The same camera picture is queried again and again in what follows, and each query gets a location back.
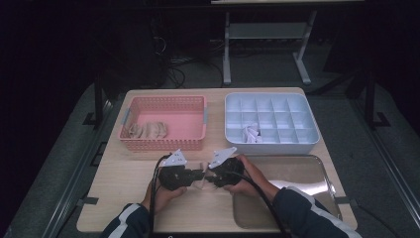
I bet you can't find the sheer tan stocking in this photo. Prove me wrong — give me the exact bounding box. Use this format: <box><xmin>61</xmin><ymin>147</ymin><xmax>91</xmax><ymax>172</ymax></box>
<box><xmin>126</xmin><ymin>121</ymin><xmax>168</xmax><ymax>140</ymax></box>

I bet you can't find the person's left hand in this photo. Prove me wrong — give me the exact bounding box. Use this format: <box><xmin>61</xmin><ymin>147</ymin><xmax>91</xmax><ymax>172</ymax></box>
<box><xmin>142</xmin><ymin>183</ymin><xmax>188</xmax><ymax>214</ymax></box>

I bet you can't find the left hand-held gripper cable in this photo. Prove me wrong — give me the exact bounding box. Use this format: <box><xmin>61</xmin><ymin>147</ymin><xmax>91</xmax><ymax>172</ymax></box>
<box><xmin>148</xmin><ymin>153</ymin><xmax>173</xmax><ymax>238</ymax></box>

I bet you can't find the pink plastic basket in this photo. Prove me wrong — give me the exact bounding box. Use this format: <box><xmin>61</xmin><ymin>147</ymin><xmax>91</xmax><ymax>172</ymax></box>
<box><xmin>118</xmin><ymin>95</ymin><xmax>208</xmax><ymax>152</ymax></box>

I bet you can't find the clear plastic box lid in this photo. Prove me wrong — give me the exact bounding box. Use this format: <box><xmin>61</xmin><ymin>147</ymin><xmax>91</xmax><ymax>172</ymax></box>
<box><xmin>232</xmin><ymin>154</ymin><xmax>343</xmax><ymax>230</ymax></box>

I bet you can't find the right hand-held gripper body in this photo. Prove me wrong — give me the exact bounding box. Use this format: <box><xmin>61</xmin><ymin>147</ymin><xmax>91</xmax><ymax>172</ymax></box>
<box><xmin>207</xmin><ymin>147</ymin><xmax>247</xmax><ymax>188</ymax></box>

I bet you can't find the white metal desk frame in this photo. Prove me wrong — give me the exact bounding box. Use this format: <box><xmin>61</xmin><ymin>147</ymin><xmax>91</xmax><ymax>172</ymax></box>
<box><xmin>210</xmin><ymin>0</ymin><xmax>365</xmax><ymax>86</ymax></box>

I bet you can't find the white sock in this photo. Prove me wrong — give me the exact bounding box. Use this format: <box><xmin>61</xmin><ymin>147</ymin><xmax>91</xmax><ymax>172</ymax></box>
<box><xmin>244</xmin><ymin>124</ymin><xmax>264</xmax><ymax>144</ymax></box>
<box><xmin>242</xmin><ymin>122</ymin><xmax>262</xmax><ymax>144</ymax></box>

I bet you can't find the right hand-held gripper cable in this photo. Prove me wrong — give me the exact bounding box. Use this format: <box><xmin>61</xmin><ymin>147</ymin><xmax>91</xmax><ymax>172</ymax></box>
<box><xmin>231</xmin><ymin>170</ymin><xmax>289</xmax><ymax>238</ymax></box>

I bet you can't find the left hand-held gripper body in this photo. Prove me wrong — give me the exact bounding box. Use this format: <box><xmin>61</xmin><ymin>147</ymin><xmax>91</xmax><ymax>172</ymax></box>
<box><xmin>157</xmin><ymin>148</ymin><xmax>196</xmax><ymax>192</ymax></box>

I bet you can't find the white compartment storage box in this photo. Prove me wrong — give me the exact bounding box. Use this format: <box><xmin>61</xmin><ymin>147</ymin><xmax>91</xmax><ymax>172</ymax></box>
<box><xmin>224</xmin><ymin>91</ymin><xmax>321</xmax><ymax>156</ymax></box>

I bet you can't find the bundle of floor cables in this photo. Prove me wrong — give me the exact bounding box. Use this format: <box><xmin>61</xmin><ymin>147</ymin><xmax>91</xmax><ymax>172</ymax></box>
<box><xmin>151</xmin><ymin>34</ymin><xmax>226</xmax><ymax>89</ymax></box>

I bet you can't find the aluminium floor rail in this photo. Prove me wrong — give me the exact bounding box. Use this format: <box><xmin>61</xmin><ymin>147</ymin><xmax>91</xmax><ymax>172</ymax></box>
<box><xmin>41</xmin><ymin>98</ymin><xmax>116</xmax><ymax>238</ymax></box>
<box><xmin>349</xmin><ymin>98</ymin><xmax>420</xmax><ymax>229</ymax></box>

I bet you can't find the grey tape strip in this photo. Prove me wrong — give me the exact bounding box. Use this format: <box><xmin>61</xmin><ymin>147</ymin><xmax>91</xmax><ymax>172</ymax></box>
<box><xmin>78</xmin><ymin>195</ymin><xmax>100</xmax><ymax>206</ymax></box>
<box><xmin>336</xmin><ymin>195</ymin><xmax>359</xmax><ymax>206</ymax></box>

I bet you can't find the hand-held gripper cable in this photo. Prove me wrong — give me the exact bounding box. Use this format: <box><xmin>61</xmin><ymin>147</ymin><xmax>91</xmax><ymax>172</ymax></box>
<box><xmin>148</xmin><ymin>153</ymin><xmax>173</xmax><ymax>238</ymax></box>
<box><xmin>231</xmin><ymin>170</ymin><xmax>289</xmax><ymax>238</ymax></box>

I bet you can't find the beige sock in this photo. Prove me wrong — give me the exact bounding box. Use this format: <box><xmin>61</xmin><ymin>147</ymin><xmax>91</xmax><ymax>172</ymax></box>
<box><xmin>193</xmin><ymin>161</ymin><xmax>220</xmax><ymax>191</ymax></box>

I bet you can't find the black metal stand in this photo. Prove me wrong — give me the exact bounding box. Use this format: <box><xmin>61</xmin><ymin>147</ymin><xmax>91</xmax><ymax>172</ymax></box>
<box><xmin>364</xmin><ymin>70</ymin><xmax>392</xmax><ymax>130</ymax></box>
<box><xmin>82</xmin><ymin>73</ymin><xmax>107</xmax><ymax>128</ymax></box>

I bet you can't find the person's right hand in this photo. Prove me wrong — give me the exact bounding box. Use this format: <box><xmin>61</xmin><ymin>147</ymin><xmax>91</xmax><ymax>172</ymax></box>
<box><xmin>224</xmin><ymin>154</ymin><xmax>282</xmax><ymax>200</ymax></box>

